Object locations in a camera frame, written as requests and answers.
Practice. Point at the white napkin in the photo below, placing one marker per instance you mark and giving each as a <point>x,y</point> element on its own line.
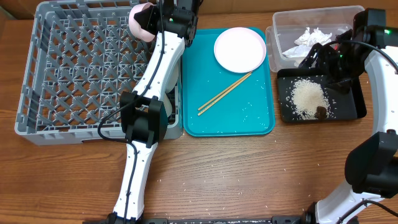
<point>305,42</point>

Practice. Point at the black food waste tray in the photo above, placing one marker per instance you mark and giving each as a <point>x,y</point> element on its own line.
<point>345,106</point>

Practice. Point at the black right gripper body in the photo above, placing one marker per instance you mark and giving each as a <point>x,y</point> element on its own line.
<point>325,58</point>

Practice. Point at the grey dishwasher rack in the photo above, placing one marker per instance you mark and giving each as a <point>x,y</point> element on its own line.
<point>82,57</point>

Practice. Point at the teal serving tray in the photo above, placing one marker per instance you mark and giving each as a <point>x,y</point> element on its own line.
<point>246,110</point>

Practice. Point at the large pink plate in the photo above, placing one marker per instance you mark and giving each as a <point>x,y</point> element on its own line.
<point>240,50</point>

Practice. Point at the upper wooden chopstick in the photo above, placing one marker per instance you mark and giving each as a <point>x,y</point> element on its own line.
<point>224,91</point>

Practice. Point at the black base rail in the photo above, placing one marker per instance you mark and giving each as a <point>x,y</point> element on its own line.
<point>224,221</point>

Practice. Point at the lower wooden chopstick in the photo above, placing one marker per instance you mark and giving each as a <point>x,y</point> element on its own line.
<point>225,95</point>

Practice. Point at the clear plastic waste bin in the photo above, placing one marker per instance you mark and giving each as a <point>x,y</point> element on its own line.
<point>293,33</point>

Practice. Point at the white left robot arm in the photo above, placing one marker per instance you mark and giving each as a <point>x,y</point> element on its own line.
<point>145,111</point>

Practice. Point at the cream paper cup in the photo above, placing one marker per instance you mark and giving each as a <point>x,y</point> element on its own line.
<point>169,104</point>

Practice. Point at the white green bowl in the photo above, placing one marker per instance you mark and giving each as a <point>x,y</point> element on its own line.
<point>173,78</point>

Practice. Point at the pile of white rice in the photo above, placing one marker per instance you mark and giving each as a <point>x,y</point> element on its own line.
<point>304,97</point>

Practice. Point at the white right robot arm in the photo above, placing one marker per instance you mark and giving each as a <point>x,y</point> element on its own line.
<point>371,168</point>

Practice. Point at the brown food scrap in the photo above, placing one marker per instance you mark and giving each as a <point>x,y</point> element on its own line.
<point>321,113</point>

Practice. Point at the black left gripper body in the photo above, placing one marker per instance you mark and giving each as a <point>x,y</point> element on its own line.
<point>164,15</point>

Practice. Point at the small pink bowl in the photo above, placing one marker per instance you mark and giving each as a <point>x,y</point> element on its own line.
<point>135,28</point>

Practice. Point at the wooden chopstick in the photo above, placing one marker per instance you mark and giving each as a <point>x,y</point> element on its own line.
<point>224,91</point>
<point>225,95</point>

